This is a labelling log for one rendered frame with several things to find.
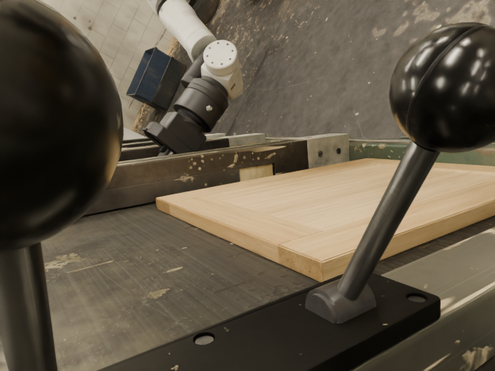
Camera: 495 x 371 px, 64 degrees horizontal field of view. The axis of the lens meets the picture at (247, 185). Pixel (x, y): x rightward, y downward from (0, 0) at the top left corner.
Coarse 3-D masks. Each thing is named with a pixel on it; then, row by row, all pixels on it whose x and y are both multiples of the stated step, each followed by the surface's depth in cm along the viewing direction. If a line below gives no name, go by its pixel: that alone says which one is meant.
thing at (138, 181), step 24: (264, 144) 80; (288, 144) 82; (312, 144) 85; (336, 144) 89; (120, 168) 64; (144, 168) 66; (168, 168) 68; (192, 168) 71; (216, 168) 73; (240, 168) 76; (288, 168) 82; (312, 168) 86; (120, 192) 64; (144, 192) 66; (168, 192) 69
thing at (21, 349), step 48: (0, 0) 5; (0, 48) 4; (48, 48) 5; (0, 96) 4; (48, 96) 5; (96, 96) 5; (0, 144) 4; (48, 144) 5; (96, 144) 5; (0, 192) 4; (48, 192) 5; (96, 192) 6; (0, 240) 5; (0, 288) 7; (0, 336) 8; (48, 336) 9
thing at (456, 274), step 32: (448, 256) 25; (480, 256) 25; (416, 288) 21; (448, 288) 21; (480, 288) 21; (448, 320) 18; (480, 320) 20; (384, 352) 16; (416, 352) 17; (448, 352) 19; (480, 352) 20
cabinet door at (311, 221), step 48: (192, 192) 64; (240, 192) 63; (288, 192) 60; (336, 192) 57; (384, 192) 55; (432, 192) 52; (480, 192) 49; (240, 240) 42; (288, 240) 37; (336, 240) 36
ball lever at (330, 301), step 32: (448, 32) 11; (480, 32) 11; (416, 64) 11; (448, 64) 10; (480, 64) 10; (416, 96) 11; (448, 96) 11; (480, 96) 10; (416, 128) 12; (448, 128) 11; (480, 128) 11; (416, 160) 13; (416, 192) 14; (384, 224) 15; (352, 256) 16; (320, 288) 17; (352, 288) 17
